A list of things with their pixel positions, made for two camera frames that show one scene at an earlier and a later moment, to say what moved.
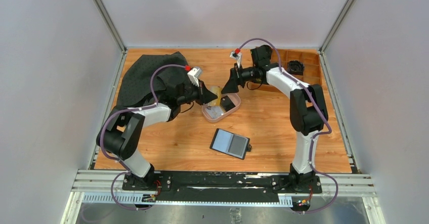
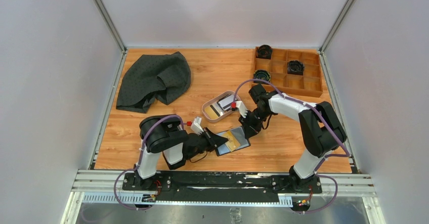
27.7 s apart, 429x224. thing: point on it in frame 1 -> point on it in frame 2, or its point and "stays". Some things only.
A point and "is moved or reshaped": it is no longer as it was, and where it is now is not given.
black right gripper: x=236 y=79 -> x=251 y=129
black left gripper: x=204 y=96 -> x=213 y=139
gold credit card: x=217 y=90 -> x=232 y=143
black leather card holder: x=230 y=143 is moved or reshaped
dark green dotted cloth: x=135 y=90 stays
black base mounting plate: x=221 y=187 stays
